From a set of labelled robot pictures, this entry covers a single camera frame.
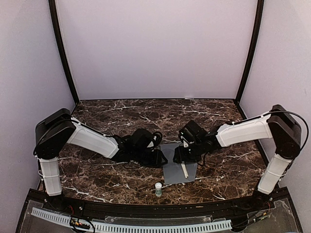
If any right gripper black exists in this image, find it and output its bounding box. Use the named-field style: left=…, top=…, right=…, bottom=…
left=173, top=140, right=204, bottom=164

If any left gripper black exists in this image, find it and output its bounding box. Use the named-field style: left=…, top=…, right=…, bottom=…
left=132, top=149, right=168, bottom=167

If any beige letter paper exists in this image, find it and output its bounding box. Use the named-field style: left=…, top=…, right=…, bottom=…
left=181, top=162, right=189, bottom=179

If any grey envelope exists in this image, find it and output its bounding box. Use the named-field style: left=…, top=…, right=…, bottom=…
left=160, top=143, right=197, bottom=185

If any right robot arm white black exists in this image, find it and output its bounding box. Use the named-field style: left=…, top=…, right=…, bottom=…
left=173, top=104, right=310, bottom=211

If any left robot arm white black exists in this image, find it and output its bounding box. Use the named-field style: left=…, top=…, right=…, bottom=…
left=33, top=108, right=168, bottom=212

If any small electronics board with leds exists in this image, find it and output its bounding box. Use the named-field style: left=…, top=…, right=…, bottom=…
left=69, top=218, right=90, bottom=229

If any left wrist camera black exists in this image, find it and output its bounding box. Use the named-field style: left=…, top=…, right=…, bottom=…
left=147, top=131, right=163, bottom=148

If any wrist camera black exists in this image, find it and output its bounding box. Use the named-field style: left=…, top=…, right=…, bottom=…
left=147, top=131, right=163, bottom=148
left=178, top=127, right=194, bottom=148

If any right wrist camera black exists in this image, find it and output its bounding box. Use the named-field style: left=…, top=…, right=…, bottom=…
left=178, top=127, right=194, bottom=148

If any black front table rail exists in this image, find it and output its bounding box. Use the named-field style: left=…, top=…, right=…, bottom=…
left=33, top=189, right=280, bottom=222

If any white slotted cable duct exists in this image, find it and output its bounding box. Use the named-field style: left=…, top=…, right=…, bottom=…
left=31, top=207, right=232, bottom=233

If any black right frame post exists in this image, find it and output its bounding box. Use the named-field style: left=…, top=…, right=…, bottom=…
left=235, top=0, right=264, bottom=105

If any black frame post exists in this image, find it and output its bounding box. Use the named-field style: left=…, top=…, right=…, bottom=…
left=48, top=0, right=80, bottom=105
left=235, top=0, right=264, bottom=105

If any black left frame post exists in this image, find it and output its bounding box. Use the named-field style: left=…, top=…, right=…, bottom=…
left=48, top=0, right=80, bottom=105

